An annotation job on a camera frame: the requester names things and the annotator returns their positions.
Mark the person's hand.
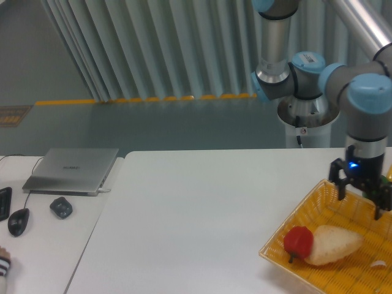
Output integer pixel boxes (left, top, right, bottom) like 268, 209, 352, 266
0, 247, 10, 260

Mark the grey laptop cable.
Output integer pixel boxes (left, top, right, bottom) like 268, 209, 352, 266
0, 153, 45, 178

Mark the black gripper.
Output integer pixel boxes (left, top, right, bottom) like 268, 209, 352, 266
328, 145, 391, 220

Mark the black pedestal cable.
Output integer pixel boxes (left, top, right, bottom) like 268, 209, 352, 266
295, 115, 304, 149

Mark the triangular bread slice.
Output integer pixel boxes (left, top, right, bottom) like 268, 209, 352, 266
305, 225, 364, 266

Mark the grey pleated curtain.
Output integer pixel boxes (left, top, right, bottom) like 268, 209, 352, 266
41, 0, 392, 103

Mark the small white shell piece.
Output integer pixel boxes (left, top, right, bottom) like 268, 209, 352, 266
370, 260, 386, 269

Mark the black keyboard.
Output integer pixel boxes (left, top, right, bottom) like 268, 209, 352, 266
0, 187, 12, 221

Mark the forearm in cream sleeve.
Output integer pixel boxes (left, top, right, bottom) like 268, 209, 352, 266
0, 252, 11, 294

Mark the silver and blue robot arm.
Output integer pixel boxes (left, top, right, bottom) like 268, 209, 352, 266
252, 1, 391, 219

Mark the small dark grey gadget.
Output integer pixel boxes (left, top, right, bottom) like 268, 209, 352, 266
50, 197, 73, 219

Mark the silver closed laptop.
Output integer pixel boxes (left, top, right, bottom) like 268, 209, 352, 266
23, 148, 118, 196

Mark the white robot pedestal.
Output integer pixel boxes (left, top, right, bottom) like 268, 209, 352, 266
277, 95, 339, 148

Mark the yellow woven basket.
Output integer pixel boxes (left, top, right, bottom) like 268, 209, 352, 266
259, 180, 391, 293

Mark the red bell pepper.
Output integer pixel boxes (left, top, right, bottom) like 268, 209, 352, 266
283, 226, 314, 263

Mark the green bell pepper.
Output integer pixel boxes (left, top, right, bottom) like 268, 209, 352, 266
362, 175, 391, 199

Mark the yellow pepper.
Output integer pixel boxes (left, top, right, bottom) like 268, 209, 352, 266
385, 165, 392, 182

